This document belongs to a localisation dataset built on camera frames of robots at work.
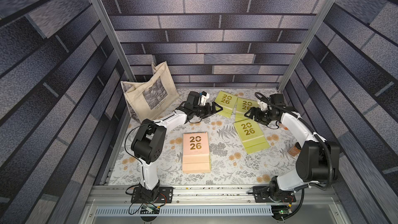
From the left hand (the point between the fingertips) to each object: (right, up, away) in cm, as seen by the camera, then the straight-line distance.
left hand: (220, 110), depth 86 cm
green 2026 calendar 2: (+19, +1, +21) cm, 28 cm away
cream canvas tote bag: (-44, +6, +6) cm, 45 cm away
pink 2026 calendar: (-14, -24, -2) cm, 28 cm away
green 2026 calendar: (+9, +4, +24) cm, 26 cm away
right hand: (+18, -4, +3) cm, 18 cm away
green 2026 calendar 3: (+21, -16, +8) cm, 27 cm away
